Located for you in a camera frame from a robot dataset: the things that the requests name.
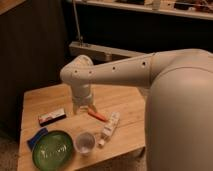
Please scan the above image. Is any small white cube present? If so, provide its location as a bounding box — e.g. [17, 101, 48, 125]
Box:
[98, 140, 105, 147]

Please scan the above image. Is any clear plastic cup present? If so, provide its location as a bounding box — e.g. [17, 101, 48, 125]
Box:
[74, 132, 96, 156]

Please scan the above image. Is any grey case with handle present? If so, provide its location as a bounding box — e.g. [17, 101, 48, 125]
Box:
[69, 41, 142, 62]

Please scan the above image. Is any green ceramic bowl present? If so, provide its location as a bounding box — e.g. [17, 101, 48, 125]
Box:
[32, 130, 74, 171]

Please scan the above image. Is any orange carrot toy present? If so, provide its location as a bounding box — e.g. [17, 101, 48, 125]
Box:
[88, 111, 108, 122]

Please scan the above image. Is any metal stand pole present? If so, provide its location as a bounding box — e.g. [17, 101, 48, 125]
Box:
[72, 0, 83, 46]

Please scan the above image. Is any black and white box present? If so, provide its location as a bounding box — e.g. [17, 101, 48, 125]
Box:
[38, 108, 66, 126]

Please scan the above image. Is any wooden shelf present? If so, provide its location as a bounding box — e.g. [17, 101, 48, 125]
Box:
[75, 0, 213, 21]

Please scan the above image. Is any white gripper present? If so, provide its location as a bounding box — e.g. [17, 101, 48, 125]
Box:
[71, 84, 98, 115]

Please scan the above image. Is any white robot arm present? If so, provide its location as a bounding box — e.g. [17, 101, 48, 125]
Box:
[60, 49, 213, 171]

